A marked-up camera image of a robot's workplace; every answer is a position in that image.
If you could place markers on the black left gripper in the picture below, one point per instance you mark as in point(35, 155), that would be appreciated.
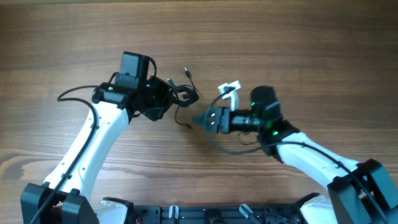
point(166, 101)

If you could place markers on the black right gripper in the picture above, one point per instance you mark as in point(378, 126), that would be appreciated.
point(220, 120)

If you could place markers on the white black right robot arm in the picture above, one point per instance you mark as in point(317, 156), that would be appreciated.
point(359, 192)

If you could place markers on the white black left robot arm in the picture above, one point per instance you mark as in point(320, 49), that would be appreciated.
point(65, 194)

